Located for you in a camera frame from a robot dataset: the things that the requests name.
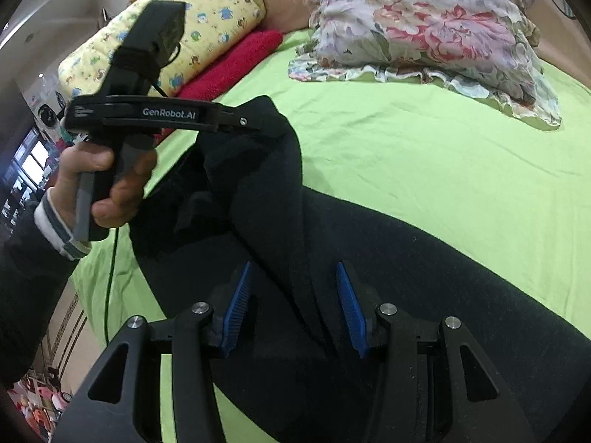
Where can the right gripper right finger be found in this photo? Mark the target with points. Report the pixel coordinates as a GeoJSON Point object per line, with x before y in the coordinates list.
{"type": "Point", "coordinates": [435, 381]}

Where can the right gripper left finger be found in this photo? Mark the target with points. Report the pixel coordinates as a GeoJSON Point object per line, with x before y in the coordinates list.
{"type": "Point", "coordinates": [119, 400]}

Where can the black pants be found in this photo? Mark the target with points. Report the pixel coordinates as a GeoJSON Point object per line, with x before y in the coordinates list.
{"type": "Point", "coordinates": [335, 323]}

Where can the left hand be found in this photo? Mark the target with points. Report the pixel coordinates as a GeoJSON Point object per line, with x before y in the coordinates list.
{"type": "Point", "coordinates": [124, 196]}

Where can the red folded blanket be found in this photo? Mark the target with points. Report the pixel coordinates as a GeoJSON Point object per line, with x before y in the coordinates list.
{"type": "Point", "coordinates": [224, 72]}

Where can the yellow cartoon quilt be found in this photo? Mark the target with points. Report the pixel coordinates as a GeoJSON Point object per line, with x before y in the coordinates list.
{"type": "Point", "coordinates": [211, 28]}

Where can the green bed sheet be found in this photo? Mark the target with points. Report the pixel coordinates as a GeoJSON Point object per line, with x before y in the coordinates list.
{"type": "Point", "coordinates": [512, 197]}

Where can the floral ruffled pillow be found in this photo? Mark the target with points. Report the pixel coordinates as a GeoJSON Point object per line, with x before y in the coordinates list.
{"type": "Point", "coordinates": [481, 49]}

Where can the black camera box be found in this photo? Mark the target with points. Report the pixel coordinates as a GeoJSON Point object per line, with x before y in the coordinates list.
{"type": "Point", "coordinates": [158, 29]}

